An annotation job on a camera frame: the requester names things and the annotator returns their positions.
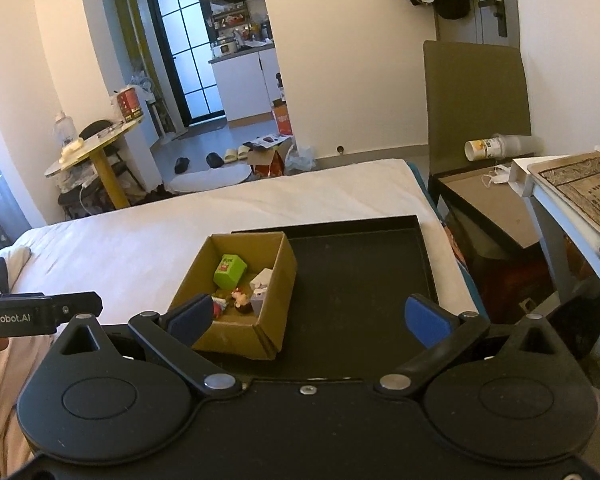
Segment brown haired doll figurine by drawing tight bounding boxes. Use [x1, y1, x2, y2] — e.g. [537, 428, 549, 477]
[232, 288, 252, 314]

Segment white wall charger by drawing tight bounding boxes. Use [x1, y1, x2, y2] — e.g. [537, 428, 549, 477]
[249, 268, 273, 294]

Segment pink plush figurine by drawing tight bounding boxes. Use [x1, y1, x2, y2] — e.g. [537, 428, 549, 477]
[211, 296, 228, 320]

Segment lavender rectangular block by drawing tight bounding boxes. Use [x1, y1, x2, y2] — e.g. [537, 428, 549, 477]
[250, 289, 266, 316]

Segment white bed mattress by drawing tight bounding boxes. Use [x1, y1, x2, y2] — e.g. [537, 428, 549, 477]
[0, 159, 478, 324]

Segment green cube box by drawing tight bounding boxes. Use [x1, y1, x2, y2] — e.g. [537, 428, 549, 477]
[213, 255, 248, 289]

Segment brown cardboard box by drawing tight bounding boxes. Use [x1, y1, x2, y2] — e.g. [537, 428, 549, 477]
[170, 232, 297, 361]

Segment black shallow tray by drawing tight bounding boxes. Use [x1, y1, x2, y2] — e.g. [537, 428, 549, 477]
[215, 216, 437, 380]

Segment black side table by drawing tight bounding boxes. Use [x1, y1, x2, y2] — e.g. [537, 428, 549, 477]
[428, 167, 554, 323]

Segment white face mask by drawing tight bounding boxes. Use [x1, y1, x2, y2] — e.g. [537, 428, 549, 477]
[480, 165, 512, 188]

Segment black slipper left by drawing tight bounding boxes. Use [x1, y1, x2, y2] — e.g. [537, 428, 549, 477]
[174, 157, 189, 174]

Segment black slipper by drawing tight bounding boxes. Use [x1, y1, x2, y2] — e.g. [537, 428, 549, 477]
[174, 157, 189, 174]
[206, 152, 225, 169]

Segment black slipper right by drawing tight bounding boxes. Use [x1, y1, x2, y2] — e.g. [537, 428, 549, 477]
[206, 152, 225, 169]

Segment round gold top table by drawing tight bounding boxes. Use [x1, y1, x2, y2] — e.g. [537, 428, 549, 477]
[44, 117, 143, 209]

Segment beige slippers pair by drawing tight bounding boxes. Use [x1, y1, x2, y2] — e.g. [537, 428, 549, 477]
[223, 144, 251, 164]

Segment white desk with mat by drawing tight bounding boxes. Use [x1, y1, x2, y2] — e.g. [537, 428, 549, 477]
[509, 156, 600, 302]

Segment stacked paper cups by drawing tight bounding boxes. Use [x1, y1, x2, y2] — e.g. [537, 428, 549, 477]
[464, 134, 542, 162]

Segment open cardboard box on floor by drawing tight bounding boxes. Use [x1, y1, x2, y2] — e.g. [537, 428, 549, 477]
[246, 134, 294, 178]

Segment white plastic bag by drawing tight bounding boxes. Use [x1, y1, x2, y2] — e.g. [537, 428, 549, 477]
[285, 145, 316, 176]

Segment red tin can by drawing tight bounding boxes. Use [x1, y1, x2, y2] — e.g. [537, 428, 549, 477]
[114, 86, 144, 122]

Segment orange carton box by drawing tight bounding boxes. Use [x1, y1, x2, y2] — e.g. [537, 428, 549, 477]
[272, 99, 292, 136]

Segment olive cardboard panel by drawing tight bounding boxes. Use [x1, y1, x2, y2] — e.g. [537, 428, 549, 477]
[422, 40, 531, 176]

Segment white kitchen cabinet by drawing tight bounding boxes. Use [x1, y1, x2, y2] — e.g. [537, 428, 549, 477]
[210, 46, 282, 122]

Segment black glass door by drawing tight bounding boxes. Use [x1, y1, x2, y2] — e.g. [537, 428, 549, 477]
[147, 0, 224, 127]

